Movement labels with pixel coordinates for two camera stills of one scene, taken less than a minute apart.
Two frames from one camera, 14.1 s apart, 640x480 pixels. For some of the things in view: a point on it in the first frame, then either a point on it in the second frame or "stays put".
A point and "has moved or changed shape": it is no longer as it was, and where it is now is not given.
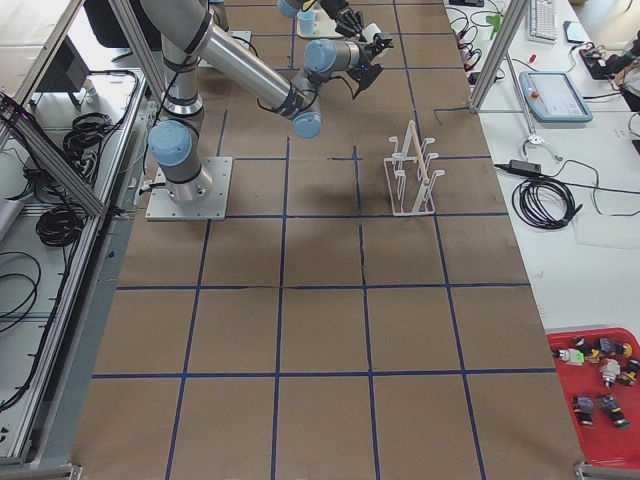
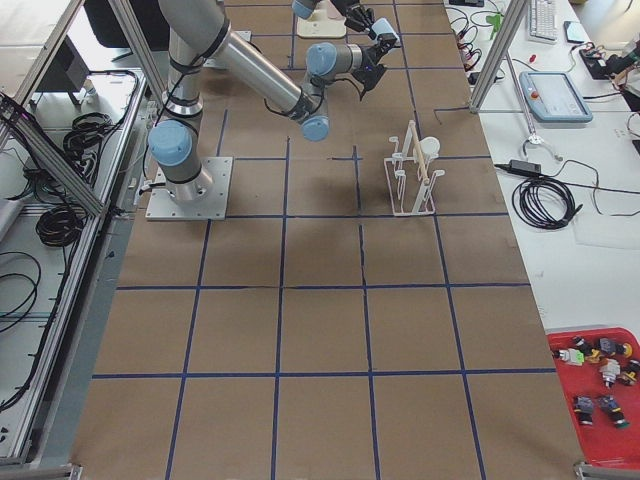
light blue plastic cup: [306, 23] → [381, 25]
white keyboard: [542, 23] stays put
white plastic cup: [369, 32] has moved or changed shape
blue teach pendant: [553, 97] stays put
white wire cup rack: [411, 184] stays put
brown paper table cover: [365, 314] stays put
